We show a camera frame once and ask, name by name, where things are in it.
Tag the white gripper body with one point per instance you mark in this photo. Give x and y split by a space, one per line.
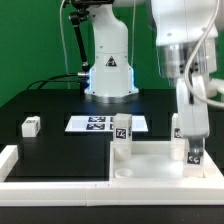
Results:
193 114

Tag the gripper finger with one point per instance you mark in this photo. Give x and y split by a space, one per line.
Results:
196 147

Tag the white square tabletop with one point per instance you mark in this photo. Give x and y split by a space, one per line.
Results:
152 160

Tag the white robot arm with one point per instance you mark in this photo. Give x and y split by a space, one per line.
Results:
185 42

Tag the white marker plate with tags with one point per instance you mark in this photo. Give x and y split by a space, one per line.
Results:
102 124

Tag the white U-shaped fence wall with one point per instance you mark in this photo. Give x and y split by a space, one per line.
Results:
114 191

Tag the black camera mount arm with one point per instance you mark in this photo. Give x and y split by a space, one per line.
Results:
81 15

